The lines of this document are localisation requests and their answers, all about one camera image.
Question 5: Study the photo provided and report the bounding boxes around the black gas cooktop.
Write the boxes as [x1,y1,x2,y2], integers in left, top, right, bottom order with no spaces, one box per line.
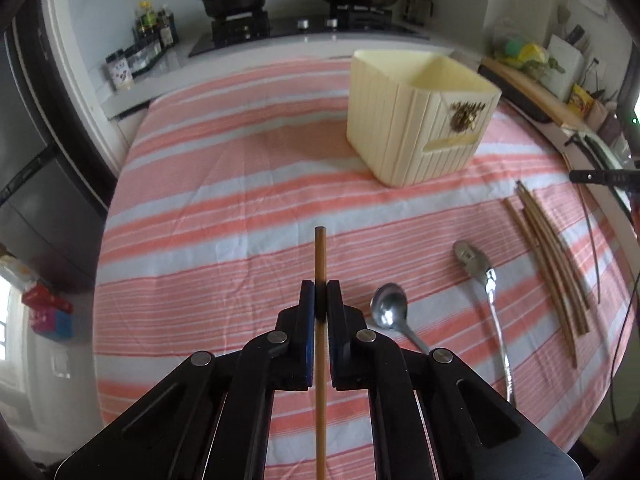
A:
[188,11,430,58]

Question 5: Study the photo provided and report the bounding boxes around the wooden cutting board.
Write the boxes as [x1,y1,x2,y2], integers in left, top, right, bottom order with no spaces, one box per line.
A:
[480,58,589,132]

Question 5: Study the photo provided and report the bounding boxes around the cream utensil holder box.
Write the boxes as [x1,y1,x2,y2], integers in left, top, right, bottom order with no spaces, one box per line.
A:
[346,50,501,188]

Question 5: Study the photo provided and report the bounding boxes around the condiment bottles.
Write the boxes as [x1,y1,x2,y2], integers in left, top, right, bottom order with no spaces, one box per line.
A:
[134,0,179,49]

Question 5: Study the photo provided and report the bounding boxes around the glass french press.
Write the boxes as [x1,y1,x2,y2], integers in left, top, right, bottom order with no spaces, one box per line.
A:
[404,0,434,26]

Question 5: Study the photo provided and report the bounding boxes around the steel spoon plain handle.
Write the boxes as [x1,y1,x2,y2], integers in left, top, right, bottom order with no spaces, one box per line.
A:
[370,283,431,354]

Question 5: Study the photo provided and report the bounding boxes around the steel spoon with ridged handle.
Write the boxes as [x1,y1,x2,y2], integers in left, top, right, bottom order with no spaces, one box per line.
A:
[454,240,516,406]

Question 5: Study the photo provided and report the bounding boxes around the yellow green bag bundle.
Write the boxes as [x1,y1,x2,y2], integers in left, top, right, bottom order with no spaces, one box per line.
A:
[492,18,565,81]

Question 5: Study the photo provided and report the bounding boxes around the grey refrigerator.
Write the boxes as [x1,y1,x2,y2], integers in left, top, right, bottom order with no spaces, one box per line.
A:
[1,30,106,292]

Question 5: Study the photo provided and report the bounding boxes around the white knife block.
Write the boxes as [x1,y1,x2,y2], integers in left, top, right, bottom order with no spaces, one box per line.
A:
[540,35,585,102]

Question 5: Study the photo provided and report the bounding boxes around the pink striped tablecloth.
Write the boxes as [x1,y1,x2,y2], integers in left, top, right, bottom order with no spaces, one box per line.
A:
[93,60,634,449]

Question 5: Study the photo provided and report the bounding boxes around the spice jar rack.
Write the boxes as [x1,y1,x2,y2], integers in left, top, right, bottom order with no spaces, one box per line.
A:
[105,38,165,90]

